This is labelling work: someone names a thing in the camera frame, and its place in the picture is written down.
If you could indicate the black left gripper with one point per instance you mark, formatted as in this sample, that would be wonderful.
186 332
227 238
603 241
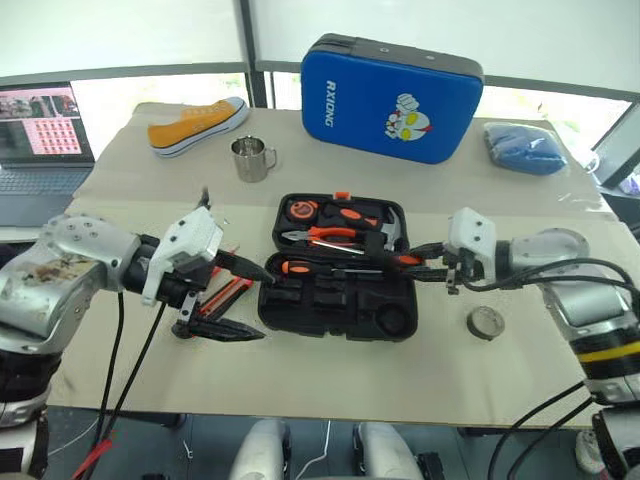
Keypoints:
182 286

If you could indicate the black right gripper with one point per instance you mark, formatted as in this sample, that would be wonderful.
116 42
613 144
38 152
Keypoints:
462 267

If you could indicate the black plastic tool case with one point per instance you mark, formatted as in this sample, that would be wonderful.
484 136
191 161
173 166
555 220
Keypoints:
345 310

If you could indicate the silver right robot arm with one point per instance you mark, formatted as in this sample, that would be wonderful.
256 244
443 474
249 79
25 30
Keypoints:
585 295

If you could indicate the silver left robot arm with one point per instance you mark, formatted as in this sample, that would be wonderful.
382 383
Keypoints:
75 270

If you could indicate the orange black utility knife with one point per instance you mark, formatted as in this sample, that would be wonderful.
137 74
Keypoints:
230 292

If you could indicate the long orange black screwdriver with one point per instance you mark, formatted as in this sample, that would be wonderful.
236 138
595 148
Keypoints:
300 267

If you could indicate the round grey tape roll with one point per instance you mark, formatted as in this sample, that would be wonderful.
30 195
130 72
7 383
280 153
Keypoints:
485 325

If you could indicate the thin silver precision screwdriver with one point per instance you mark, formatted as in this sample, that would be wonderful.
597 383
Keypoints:
340 247

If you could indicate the stubby orange black screwdriver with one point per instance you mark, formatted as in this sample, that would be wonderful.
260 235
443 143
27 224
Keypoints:
350 215

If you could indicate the orange black tape measure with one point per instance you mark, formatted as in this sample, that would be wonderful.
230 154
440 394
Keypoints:
301 209

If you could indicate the beige cardboard table cover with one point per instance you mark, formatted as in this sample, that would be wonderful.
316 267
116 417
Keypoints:
320 380

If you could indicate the stainless steel mug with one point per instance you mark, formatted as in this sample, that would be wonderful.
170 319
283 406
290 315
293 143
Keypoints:
248 160

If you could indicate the blue cloth in plastic bag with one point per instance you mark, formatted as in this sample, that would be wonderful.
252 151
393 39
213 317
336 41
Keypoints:
525 150

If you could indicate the silver left robot leg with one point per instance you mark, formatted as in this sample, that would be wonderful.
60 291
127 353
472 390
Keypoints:
260 452

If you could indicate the silver robot leg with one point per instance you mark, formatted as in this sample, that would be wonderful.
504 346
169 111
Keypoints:
385 452
260 452

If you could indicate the blue kick pad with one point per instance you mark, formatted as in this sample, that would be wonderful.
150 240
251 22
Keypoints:
360 105

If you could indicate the yellow canvas sneaker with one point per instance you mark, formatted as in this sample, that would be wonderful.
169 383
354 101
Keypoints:
195 127

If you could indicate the silver right robot leg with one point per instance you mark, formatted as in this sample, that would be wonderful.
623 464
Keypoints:
385 452

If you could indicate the dark monitor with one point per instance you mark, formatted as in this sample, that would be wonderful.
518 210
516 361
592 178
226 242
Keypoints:
617 150

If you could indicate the white pink shoe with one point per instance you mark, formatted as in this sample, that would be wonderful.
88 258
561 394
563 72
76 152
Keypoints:
590 452

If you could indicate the open laptop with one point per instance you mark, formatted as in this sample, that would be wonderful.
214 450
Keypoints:
35 150

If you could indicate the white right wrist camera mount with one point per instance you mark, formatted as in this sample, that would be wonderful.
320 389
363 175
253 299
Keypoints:
470 235

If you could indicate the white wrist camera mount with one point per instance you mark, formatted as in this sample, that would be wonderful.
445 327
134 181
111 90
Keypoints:
192 235
470 235

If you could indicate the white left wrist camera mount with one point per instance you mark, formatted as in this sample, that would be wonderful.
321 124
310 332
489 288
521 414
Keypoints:
192 235

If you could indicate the dark window frame post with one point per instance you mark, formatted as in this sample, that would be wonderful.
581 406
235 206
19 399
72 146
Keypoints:
255 50

